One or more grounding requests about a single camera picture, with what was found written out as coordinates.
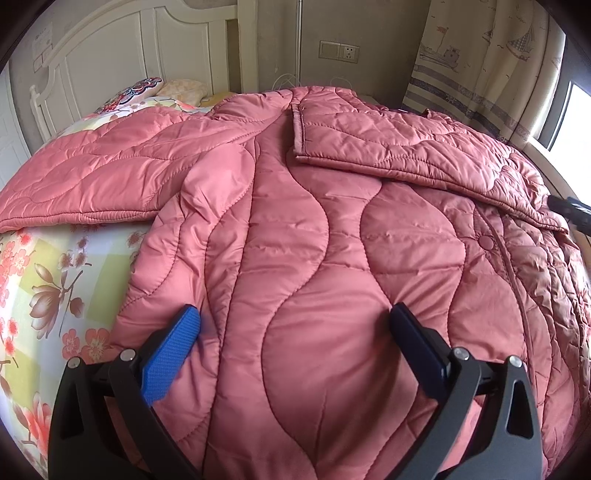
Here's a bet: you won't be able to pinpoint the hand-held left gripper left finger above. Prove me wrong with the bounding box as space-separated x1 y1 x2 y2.
47 304 204 480

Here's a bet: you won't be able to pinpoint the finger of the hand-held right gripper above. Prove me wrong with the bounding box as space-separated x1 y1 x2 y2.
547 195 591 228

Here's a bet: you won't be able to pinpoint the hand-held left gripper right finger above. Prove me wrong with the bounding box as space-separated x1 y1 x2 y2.
389 302 544 480

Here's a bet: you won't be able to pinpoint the pink quilted comforter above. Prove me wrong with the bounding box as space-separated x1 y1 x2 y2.
0 85 591 480

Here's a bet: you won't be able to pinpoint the window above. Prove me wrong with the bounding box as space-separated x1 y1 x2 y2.
530 80 591 163

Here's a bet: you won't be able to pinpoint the floral bed sheet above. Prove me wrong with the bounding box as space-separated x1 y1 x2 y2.
0 91 234 480

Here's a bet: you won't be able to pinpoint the boat print curtain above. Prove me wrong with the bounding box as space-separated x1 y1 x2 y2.
401 0 567 149

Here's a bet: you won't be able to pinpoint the floral patterned pillow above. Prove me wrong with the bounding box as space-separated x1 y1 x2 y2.
95 77 165 114

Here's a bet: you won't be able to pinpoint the pale yellow pillow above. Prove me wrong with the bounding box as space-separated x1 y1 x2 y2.
156 79 211 105

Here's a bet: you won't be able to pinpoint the white wardrobe doors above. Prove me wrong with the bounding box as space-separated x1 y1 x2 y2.
0 69 34 163

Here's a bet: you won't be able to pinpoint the white headboard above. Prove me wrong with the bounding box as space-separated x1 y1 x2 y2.
30 0 242 140

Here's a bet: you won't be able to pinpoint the wall socket panel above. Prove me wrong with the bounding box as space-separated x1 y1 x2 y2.
319 40 362 62

